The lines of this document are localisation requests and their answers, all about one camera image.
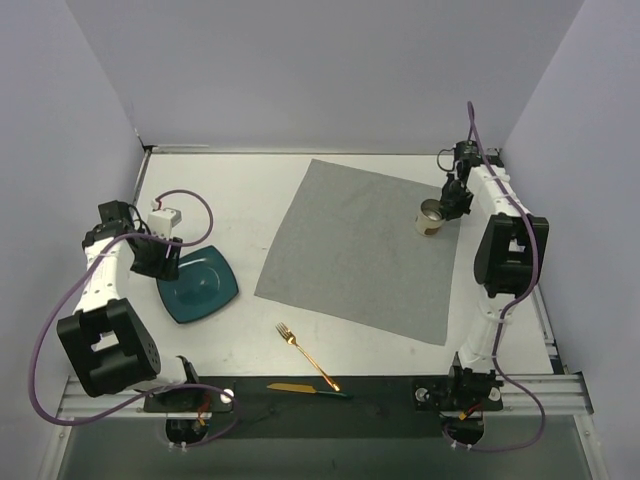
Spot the white steel cup brown band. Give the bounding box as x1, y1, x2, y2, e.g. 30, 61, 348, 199
415, 199, 445, 237

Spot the grey cloth placemat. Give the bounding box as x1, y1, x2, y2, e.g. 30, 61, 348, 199
255, 160, 460, 346

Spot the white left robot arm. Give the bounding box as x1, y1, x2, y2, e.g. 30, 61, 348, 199
56, 201, 203, 411

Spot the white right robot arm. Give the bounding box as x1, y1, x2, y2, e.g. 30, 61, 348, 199
439, 140, 549, 374

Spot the teal square plate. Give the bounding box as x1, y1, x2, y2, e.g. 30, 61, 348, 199
156, 246, 239, 325

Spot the gold fork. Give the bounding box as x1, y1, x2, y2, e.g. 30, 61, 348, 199
275, 323, 342, 393

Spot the black front mat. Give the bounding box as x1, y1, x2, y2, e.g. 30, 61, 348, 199
200, 376, 444, 439

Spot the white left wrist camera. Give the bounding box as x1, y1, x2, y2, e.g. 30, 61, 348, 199
146, 208, 182, 240

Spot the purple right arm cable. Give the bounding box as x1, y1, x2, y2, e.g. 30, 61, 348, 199
464, 101, 549, 454

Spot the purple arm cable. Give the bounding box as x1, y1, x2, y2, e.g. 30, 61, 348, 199
30, 189, 241, 447
464, 101, 549, 454

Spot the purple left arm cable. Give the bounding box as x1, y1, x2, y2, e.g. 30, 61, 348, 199
30, 189, 241, 447

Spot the gold knife teal handle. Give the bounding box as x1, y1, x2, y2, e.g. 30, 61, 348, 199
267, 383, 353, 400

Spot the aluminium front rail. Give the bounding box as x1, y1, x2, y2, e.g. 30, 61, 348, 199
58, 374, 594, 419

